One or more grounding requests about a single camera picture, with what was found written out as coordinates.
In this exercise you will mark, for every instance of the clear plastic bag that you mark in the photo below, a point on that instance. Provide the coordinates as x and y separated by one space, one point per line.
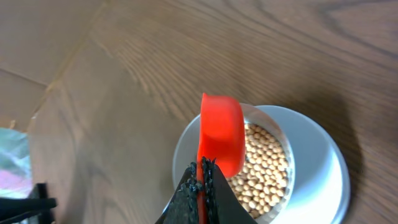
16 173

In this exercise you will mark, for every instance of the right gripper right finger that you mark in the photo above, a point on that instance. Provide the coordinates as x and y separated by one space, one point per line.
221 204

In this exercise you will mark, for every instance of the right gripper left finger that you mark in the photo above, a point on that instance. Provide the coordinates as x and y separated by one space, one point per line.
183 206

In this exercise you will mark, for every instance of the red plastic measuring scoop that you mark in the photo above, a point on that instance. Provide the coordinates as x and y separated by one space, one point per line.
221 137

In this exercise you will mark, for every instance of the soybeans in bowl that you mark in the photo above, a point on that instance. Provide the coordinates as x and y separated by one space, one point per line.
262 182

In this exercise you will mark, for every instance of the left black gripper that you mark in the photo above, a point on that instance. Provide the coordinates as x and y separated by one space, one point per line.
36 208

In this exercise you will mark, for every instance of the white digital kitchen scale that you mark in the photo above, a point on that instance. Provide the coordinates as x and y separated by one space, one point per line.
322 188

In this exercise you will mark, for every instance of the grey round bowl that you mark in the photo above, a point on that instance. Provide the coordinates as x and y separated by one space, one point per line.
267 116

